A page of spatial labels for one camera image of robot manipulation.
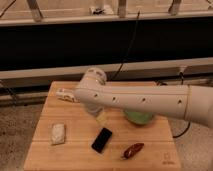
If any black cable by robot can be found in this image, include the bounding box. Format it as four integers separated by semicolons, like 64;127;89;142
156;71;193;139

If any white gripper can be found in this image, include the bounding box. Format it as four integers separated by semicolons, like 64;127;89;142
85;104;107;126

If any black hanging cable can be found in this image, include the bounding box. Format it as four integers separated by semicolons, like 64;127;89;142
111;9;141;81

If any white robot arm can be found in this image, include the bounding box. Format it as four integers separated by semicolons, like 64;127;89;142
74;68;213;129

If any black smartphone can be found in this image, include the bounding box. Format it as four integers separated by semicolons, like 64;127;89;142
91;128;112;153

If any green ceramic bowl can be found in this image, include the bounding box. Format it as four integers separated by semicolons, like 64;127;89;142
124;110;154;125

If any dark red chili pepper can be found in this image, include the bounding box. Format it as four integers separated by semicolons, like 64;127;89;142
122;143;144;159

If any wooden table board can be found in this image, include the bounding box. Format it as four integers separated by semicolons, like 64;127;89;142
24;81;181;171

